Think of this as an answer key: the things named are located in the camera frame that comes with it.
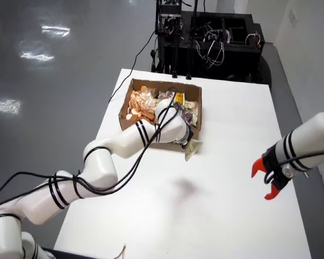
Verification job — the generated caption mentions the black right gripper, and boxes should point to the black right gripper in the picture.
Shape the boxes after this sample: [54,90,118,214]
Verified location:
[251,147,296,201]

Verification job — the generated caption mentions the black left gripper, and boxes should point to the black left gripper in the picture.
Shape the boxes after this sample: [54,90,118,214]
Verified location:
[175,125,194,149]

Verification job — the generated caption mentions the cream printed snack packet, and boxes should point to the cream printed snack packet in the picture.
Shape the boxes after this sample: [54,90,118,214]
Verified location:
[184,139,204,162]

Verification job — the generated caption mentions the purple patterned snack packet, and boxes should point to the purple patterned snack packet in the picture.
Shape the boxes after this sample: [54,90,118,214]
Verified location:
[177,104,195,125]

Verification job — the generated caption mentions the pale snack packet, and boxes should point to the pale snack packet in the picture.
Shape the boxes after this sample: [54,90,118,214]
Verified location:
[184,99,200,127]

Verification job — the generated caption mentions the yellow snack packet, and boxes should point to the yellow snack packet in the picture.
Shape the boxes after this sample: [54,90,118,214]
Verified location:
[173,92,186,105]

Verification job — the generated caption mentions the dark wrapped snack packet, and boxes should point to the dark wrapped snack packet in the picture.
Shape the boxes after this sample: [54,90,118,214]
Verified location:
[158,90,175,100]

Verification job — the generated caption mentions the brown cardboard box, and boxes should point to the brown cardboard box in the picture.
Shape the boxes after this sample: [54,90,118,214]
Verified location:
[118,78,203,156]

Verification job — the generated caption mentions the orange cracker bag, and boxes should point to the orange cracker bag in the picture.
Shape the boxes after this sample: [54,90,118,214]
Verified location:
[126,90,159,124]

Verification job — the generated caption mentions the clear bag round crackers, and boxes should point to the clear bag round crackers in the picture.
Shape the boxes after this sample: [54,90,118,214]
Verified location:
[139,85,156,97]

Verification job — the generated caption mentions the black clamped pole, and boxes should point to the black clamped pole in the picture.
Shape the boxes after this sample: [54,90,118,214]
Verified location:
[185,0,199,81]
[171,32,179,79]

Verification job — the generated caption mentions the black equipment cart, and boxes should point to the black equipment cart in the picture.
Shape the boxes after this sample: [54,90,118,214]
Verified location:
[150,0,273,84]

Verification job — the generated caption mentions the black electronics box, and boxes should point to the black electronics box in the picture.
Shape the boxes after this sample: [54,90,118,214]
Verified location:
[156,0,183,35]

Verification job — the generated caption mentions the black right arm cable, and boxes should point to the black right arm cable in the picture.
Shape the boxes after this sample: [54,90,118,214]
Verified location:
[264,147,324,185]

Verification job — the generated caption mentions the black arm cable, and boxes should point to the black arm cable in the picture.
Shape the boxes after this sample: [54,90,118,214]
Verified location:
[264,147,324,185]
[0,86,179,214]

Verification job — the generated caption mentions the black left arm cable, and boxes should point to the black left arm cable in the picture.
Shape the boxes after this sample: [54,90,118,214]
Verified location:
[0,86,179,214]

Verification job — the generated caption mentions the white cable bundle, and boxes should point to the white cable bundle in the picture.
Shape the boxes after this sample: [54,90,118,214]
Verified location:
[194,23,225,67]

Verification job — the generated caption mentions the thin black floor cable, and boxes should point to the thin black floor cable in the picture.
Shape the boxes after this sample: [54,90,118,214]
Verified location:
[108,29,157,103]

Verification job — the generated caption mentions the short white cable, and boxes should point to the short white cable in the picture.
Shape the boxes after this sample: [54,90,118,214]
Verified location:
[245,32,261,46]

